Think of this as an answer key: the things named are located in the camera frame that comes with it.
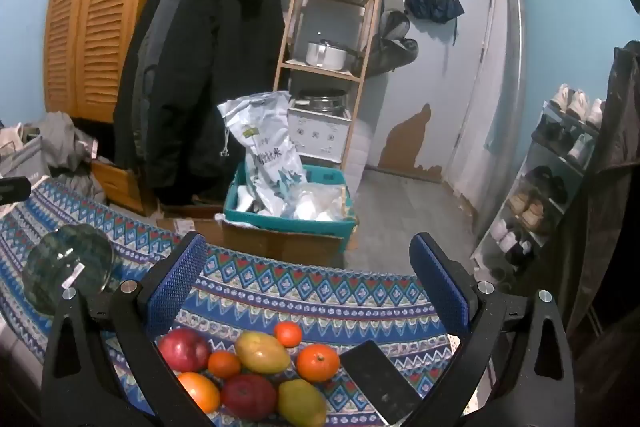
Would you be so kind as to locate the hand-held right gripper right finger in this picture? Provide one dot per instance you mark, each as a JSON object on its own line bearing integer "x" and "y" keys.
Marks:
{"x": 440, "y": 282}

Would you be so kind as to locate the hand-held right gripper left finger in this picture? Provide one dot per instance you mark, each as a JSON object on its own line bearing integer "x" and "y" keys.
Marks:
{"x": 177, "y": 277}

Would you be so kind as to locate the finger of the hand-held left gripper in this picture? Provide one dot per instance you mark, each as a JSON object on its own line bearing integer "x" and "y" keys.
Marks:
{"x": 12, "y": 189}

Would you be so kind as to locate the red apple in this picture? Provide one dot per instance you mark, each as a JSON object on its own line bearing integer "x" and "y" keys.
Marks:
{"x": 184, "y": 349}
{"x": 249, "y": 397}

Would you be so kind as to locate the clear glass bowl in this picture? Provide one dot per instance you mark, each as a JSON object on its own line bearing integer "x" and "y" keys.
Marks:
{"x": 60, "y": 257}

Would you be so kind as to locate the small orange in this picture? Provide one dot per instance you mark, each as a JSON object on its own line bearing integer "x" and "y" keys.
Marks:
{"x": 224, "y": 364}
{"x": 288, "y": 334}

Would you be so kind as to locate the yellow-green apple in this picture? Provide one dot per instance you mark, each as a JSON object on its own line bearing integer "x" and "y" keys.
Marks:
{"x": 262, "y": 351}

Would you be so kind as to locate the large orange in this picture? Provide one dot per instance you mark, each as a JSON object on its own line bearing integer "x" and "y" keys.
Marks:
{"x": 317, "y": 362}
{"x": 200, "y": 391}

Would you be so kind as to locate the yellow apple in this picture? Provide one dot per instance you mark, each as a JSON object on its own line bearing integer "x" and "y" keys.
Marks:
{"x": 301, "y": 403}

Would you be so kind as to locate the grey fabric bag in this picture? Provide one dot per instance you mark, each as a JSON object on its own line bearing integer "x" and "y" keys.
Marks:
{"x": 25, "y": 157}

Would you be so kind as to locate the grey clothes heap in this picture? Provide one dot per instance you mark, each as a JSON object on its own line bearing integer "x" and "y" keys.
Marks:
{"x": 60, "y": 137}

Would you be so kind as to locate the brown cardboard box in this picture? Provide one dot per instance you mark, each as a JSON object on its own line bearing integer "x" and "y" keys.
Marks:
{"x": 280, "y": 247}

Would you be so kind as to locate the wooden drawer box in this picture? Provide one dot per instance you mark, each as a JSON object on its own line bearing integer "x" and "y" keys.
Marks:
{"x": 120, "y": 187}

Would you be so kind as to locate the teal plastic bin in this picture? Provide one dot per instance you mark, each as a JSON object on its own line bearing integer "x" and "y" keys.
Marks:
{"x": 280, "y": 227}

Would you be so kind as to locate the patterned blue tablecloth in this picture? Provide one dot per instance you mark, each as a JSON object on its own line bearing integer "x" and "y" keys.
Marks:
{"x": 300, "y": 287}

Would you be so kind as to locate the clear plastic bag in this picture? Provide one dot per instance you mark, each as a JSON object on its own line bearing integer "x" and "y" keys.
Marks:
{"x": 315, "y": 202}

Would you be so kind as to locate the white printed rice bag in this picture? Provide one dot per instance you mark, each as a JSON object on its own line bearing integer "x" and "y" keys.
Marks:
{"x": 265, "y": 142}

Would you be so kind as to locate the grey shoe rack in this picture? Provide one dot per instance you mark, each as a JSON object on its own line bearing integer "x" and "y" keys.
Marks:
{"x": 542, "y": 127}

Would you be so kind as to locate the dark hanging garment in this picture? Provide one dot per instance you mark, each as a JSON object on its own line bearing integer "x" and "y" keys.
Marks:
{"x": 615, "y": 207}

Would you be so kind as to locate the white patterned box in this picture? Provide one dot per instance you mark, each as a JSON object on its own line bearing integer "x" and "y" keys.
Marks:
{"x": 315, "y": 137}

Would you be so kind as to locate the white door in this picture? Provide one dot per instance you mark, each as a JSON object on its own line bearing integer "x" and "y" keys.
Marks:
{"x": 450, "y": 82}

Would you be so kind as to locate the wooden louvered wardrobe doors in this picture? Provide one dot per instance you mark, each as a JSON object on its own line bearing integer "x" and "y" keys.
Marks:
{"x": 100, "y": 7}

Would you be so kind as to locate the grey jacket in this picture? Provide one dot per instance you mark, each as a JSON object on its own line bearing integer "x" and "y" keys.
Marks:
{"x": 155, "y": 32}

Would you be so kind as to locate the steel pot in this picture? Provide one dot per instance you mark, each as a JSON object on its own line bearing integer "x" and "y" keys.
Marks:
{"x": 320, "y": 102}

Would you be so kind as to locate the black hooded coat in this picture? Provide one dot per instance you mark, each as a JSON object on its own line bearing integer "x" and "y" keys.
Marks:
{"x": 210, "y": 57}

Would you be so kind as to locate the group of shoes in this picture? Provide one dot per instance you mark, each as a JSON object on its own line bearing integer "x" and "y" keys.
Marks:
{"x": 575, "y": 104}

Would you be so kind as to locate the metal pipe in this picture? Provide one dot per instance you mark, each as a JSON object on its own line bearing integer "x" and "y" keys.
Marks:
{"x": 515, "y": 57}

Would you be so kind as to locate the black hanging bag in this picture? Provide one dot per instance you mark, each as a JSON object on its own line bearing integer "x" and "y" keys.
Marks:
{"x": 395, "y": 47}

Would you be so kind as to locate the wooden shelf rack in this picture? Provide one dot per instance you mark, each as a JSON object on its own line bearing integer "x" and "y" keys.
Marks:
{"x": 320, "y": 71}

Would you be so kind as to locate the dark blue umbrella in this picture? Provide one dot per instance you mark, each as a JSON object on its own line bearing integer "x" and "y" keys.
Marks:
{"x": 432, "y": 4}

